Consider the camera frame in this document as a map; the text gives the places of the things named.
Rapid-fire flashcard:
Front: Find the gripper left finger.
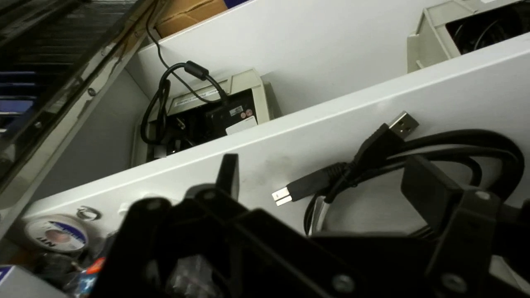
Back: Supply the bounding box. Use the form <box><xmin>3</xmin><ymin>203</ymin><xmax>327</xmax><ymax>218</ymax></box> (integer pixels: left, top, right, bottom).
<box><xmin>89</xmin><ymin>154</ymin><xmax>357</xmax><ymax>298</ymax></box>

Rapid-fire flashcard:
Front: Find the clear plastic bag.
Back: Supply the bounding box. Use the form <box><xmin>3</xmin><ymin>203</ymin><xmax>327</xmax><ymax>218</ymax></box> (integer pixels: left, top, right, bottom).
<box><xmin>166</xmin><ymin>255</ymin><xmax>218</xmax><ymax>298</ymax></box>

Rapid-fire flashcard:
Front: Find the black cable with ferrite bead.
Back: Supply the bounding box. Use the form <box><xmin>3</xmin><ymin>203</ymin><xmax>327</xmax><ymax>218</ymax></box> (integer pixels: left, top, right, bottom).
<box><xmin>140</xmin><ymin>0</ymin><xmax>229</xmax><ymax>146</ymax></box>

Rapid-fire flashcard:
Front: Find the metal rack frame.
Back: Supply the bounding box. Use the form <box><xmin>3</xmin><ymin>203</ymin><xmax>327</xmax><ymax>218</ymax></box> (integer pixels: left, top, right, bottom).
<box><xmin>0</xmin><ymin>0</ymin><xmax>167</xmax><ymax>232</ymax></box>

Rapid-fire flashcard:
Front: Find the gray plastic box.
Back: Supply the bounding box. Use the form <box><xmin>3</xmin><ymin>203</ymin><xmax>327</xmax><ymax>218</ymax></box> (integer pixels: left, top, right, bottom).
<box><xmin>132</xmin><ymin>68</ymin><xmax>275</xmax><ymax>167</ymax></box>

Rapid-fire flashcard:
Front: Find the roll of white tape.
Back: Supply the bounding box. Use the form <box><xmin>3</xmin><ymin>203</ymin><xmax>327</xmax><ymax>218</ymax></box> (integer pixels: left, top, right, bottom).
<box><xmin>23</xmin><ymin>214</ymin><xmax>89</xmax><ymax>253</ymax></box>

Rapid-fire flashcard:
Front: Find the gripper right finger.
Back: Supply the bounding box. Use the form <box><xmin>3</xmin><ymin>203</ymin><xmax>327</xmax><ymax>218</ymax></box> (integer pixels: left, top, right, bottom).
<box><xmin>400</xmin><ymin>156</ymin><xmax>530</xmax><ymax>298</ymax></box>

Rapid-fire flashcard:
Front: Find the black usb cable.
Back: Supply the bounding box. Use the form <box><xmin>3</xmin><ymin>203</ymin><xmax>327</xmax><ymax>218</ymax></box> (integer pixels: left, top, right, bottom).
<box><xmin>271</xmin><ymin>111</ymin><xmax>525</xmax><ymax>237</ymax></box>

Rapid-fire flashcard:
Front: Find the black power adapter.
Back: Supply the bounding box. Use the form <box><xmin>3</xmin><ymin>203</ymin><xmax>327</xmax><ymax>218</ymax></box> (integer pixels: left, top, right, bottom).
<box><xmin>166</xmin><ymin>89</ymin><xmax>258</xmax><ymax>154</ymax></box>

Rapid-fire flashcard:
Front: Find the small metal ring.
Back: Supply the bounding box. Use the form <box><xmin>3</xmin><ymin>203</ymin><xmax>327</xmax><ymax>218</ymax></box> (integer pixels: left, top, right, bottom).
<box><xmin>76</xmin><ymin>205</ymin><xmax>102</xmax><ymax>221</ymax></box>

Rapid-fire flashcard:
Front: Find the gray plastic bin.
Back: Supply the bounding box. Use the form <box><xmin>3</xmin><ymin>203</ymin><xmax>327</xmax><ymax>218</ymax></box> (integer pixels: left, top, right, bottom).
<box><xmin>407</xmin><ymin>0</ymin><xmax>530</xmax><ymax>74</ymax></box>

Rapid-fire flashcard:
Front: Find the blue and orange packet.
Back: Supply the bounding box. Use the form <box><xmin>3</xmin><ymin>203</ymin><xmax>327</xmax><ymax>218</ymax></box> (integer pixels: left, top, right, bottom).
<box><xmin>68</xmin><ymin>257</ymin><xmax>107</xmax><ymax>296</ymax></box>

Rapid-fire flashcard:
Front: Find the brown cardboard box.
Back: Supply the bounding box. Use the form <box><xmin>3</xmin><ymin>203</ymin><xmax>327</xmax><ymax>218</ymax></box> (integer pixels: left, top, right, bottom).
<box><xmin>155</xmin><ymin>0</ymin><xmax>229</xmax><ymax>38</ymax></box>

